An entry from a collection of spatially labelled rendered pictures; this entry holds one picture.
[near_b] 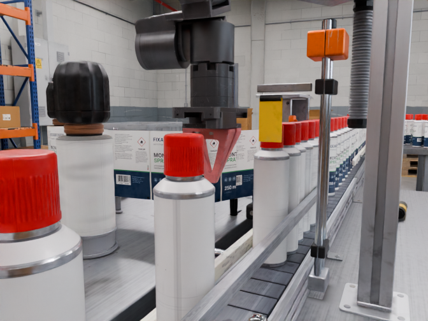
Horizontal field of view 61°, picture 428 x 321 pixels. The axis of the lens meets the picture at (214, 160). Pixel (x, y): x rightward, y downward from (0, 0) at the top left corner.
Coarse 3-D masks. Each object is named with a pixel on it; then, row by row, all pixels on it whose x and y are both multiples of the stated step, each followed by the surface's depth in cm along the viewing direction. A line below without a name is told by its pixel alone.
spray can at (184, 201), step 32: (192, 160) 29; (160, 192) 29; (192, 192) 28; (160, 224) 29; (192, 224) 29; (160, 256) 30; (192, 256) 29; (160, 288) 30; (192, 288) 29; (160, 320) 30
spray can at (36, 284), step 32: (0, 160) 15; (32, 160) 16; (0, 192) 15; (32, 192) 16; (0, 224) 15; (32, 224) 16; (0, 256) 15; (32, 256) 15; (64, 256) 16; (0, 288) 15; (32, 288) 15; (64, 288) 16; (0, 320) 15; (32, 320) 16; (64, 320) 17
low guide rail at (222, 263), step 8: (248, 232) 57; (240, 240) 54; (248, 240) 55; (232, 248) 51; (240, 248) 52; (248, 248) 55; (224, 256) 48; (232, 256) 49; (240, 256) 52; (216, 264) 45; (224, 264) 47; (232, 264) 50; (216, 272) 45; (224, 272) 47; (216, 280) 45; (152, 312) 35; (144, 320) 33; (152, 320) 33
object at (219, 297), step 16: (304, 208) 55; (288, 224) 46; (272, 240) 40; (256, 256) 36; (240, 272) 32; (224, 288) 29; (240, 288) 32; (208, 304) 27; (224, 304) 29; (192, 320) 25; (208, 320) 26
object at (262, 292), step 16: (352, 176) 126; (336, 192) 101; (304, 240) 64; (288, 256) 57; (304, 256) 57; (256, 272) 51; (272, 272) 51; (288, 272) 51; (256, 288) 47; (272, 288) 47; (240, 304) 43; (256, 304) 43; (272, 304) 43; (224, 320) 39; (240, 320) 39
